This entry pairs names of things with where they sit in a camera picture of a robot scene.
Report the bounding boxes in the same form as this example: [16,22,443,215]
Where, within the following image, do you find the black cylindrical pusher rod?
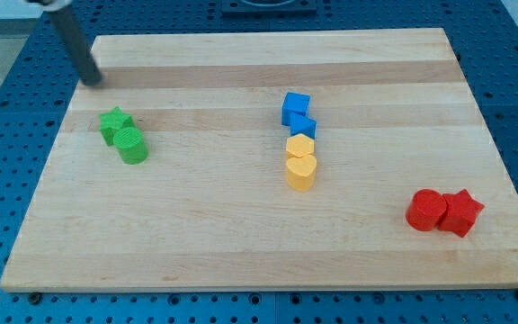
[45,0,103,86]

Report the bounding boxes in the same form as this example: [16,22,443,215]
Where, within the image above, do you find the green star block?
[99,106,135,146]

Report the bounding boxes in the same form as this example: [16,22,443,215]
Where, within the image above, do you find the blue cube block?
[281,92,310,126]

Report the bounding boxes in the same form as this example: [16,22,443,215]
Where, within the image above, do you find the red star block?
[438,189,485,238]

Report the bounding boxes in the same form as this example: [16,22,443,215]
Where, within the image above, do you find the green cylinder block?
[113,127,148,165]

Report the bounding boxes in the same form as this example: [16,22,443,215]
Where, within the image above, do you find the yellow hexagon block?
[285,133,315,158]

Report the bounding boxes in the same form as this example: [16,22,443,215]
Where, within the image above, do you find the red cylinder block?
[406,189,447,231]

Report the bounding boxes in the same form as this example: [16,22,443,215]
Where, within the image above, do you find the light wooden board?
[0,28,518,293]

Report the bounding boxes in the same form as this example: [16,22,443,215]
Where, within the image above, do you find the blue triangle block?
[290,112,317,140]

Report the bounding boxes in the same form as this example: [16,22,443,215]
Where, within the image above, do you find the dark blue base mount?
[220,0,318,16]

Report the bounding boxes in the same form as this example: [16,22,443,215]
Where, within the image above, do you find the yellow heart block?
[285,155,317,192]

